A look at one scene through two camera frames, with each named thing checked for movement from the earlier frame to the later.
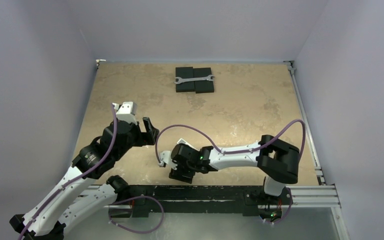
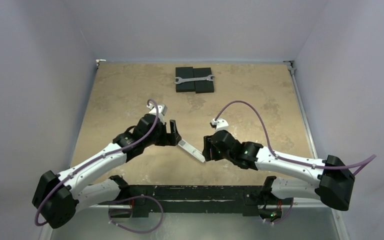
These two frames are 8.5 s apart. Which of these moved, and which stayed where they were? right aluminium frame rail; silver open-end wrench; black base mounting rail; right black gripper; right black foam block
Moved: right black gripper
Stayed: silver open-end wrench; right black foam block; right aluminium frame rail; black base mounting rail
